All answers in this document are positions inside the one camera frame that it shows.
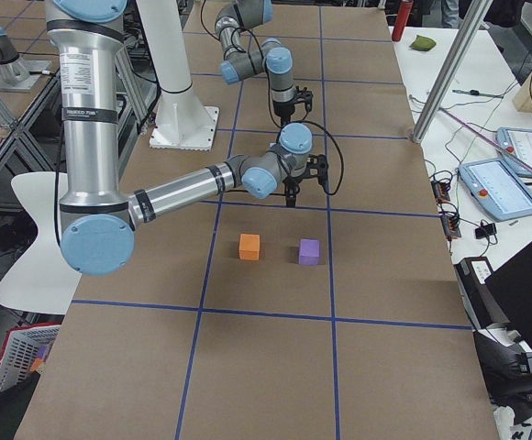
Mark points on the teach pendant tablet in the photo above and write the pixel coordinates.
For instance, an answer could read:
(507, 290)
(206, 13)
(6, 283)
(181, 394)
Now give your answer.
(519, 142)
(497, 189)

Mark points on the aluminium frame post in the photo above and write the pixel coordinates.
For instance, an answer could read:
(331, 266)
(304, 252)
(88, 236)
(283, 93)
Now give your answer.
(461, 43)

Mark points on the far teach pendant tablet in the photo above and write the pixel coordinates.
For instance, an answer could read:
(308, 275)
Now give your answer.
(519, 142)

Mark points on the red bottle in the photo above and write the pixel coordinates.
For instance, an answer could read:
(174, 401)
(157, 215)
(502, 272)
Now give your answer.
(400, 22)

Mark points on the purple foam block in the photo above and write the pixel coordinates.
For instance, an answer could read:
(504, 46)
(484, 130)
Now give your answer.
(309, 252)

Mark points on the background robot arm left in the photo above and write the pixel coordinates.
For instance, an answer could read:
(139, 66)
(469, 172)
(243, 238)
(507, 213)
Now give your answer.
(18, 74)

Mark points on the white pedestal column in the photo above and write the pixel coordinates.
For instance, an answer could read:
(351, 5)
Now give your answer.
(182, 121)

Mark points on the white perforated basket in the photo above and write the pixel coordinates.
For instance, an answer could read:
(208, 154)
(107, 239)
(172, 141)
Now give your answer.
(20, 349)

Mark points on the green bean bag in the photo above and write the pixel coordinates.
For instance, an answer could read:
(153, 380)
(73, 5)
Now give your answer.
(423, 43)

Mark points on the near teach pendant tablet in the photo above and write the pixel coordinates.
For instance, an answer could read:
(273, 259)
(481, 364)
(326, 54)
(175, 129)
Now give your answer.
(497, 189)

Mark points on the orange foam block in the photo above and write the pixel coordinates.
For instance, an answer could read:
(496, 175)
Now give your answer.
(249, 247)

